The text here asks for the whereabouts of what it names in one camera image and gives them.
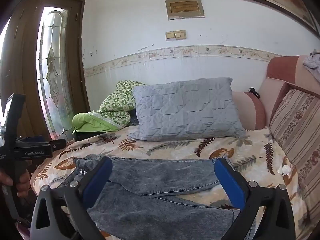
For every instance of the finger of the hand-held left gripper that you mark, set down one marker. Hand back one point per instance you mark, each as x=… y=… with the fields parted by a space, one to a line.
x=35 y=139
x=59 y=144

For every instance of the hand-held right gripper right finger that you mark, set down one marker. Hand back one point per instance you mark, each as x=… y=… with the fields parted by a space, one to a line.
x=230 y=180

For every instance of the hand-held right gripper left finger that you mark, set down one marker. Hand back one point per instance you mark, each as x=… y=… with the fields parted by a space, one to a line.
x=98 y=180

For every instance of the blue denim pants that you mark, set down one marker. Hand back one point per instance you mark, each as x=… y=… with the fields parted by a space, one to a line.
x=162 y=173

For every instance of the person's left hand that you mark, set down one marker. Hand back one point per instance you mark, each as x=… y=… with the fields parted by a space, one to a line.
x=24 y=182

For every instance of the white crumpled tissue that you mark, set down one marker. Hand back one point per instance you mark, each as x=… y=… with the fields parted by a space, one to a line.
x=284 y=169

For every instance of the wooden door with stained glass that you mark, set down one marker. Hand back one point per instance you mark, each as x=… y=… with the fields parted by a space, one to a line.
x=28 y=67

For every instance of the leaf print blanket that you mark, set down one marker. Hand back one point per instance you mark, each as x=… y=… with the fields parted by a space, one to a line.
x=175 y=147

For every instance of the green patterned blanket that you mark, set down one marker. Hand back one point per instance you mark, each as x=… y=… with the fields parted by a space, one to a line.
x=115 y=105

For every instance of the grey quilted pillow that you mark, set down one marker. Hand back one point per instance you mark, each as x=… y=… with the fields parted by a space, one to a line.
x=185 y=110

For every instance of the striped floral cushion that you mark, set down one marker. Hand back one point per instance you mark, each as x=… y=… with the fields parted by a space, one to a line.
x=297 y=130

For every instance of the small black object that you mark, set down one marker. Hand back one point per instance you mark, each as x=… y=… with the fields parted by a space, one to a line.
x=254 y=92

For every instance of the pink sofa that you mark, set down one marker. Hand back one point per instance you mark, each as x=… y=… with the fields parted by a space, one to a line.
x=275 y=85

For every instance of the grey crumpled cloth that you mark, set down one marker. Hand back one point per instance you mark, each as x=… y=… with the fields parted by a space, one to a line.
x=312 y=62

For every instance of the beige light switch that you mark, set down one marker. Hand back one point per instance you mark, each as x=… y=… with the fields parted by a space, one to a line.
x=175 y=35

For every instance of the framed wall plaque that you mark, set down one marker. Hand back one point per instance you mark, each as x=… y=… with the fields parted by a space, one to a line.
x=185 y=6

